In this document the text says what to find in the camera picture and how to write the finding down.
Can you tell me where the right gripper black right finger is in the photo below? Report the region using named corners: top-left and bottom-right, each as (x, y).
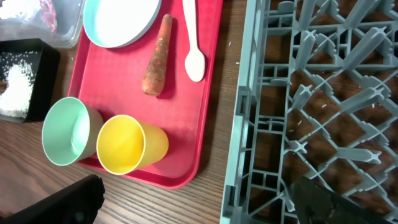
top-left (291, 177), bottom-right (389, 224)

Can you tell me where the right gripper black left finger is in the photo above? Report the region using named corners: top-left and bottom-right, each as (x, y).
top-left (1, 174), bottom-right (105, 224)

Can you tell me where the mint green bowl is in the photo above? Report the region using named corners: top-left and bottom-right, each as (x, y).
top-left (42, 97), bottom-right (104, 166)

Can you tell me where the yellow plastic cup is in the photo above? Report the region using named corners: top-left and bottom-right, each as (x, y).
top-left (96, 114), bottom-right (169, 175)

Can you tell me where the white rice pile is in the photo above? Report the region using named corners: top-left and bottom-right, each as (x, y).
top-left (1, 50), bottom-right (39, 118)

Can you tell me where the orange carrot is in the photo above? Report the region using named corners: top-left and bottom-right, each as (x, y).
top-left (141, 14), bottom-right (173, 96)

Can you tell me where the red snack wrapper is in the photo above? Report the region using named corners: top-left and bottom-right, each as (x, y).
top-left (39, 0), bottom-right (58, 33)

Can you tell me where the grey dishwasher rack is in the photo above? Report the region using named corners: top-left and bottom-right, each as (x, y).
top-left (220, 0), bottom-right (397, 223)

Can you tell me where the black waste tray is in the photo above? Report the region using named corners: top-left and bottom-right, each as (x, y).
top-left (1, 39), bottom-right (60, 123)

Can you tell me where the clear plastic bin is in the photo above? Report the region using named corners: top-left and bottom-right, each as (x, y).
top-left (1, 0), bottom-right (85, 49)

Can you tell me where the white plastic spoon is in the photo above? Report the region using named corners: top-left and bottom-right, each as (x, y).
top-left (182, 0), bottom-right (205, 82)

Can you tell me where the light blue plate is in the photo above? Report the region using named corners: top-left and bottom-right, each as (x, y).
top-left (83, 0), bottom-right (162, 48)

